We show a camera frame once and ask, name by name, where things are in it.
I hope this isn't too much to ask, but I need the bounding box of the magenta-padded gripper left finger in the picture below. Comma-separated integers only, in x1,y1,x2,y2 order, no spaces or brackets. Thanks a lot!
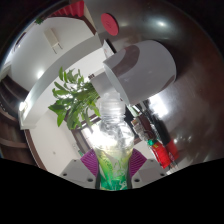
59,148,101,190

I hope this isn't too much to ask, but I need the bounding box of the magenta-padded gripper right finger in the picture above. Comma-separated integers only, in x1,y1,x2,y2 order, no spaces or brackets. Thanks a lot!
127,148,168,190

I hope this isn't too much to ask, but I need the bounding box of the clear green-labelled drink bottle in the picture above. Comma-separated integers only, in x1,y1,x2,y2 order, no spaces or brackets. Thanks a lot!
89,92,135,192

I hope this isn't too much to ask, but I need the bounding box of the dark-framed window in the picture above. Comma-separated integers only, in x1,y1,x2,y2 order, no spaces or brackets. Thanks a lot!
69,114,101,151

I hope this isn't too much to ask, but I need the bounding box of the leafy plant in white pot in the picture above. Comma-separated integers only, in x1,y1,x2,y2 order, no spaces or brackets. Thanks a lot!
48,66,101,131

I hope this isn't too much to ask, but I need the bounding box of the white ceramic mug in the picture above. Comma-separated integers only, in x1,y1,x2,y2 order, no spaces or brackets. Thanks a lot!
90,39,177,107

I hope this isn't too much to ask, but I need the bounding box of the printed paper brochure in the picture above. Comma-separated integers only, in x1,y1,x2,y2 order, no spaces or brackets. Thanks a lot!
101,39,117,60

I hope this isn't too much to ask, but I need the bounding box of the red carpeted staircase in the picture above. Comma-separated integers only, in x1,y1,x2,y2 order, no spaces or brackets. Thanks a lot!
49,0,86,18

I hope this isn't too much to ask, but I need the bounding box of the pillar-mounted wall lamp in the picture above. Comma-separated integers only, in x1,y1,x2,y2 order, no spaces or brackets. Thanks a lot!
18,101,29,113

